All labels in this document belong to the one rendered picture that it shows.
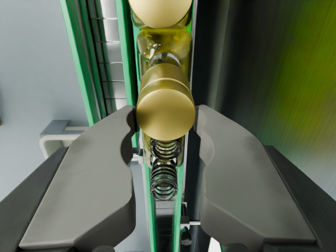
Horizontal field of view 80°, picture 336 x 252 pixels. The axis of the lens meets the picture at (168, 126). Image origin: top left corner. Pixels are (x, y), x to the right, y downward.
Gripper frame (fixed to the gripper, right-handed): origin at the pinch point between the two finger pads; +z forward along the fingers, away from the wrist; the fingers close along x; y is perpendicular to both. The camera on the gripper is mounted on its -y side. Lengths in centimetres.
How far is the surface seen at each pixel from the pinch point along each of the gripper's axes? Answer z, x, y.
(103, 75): 29.7, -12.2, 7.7
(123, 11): 21.3, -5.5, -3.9
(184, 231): 19, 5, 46
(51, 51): 43, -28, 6
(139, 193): 43, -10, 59
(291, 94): 6.8, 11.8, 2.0
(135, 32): 21.2, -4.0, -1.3
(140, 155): 21.0, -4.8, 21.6
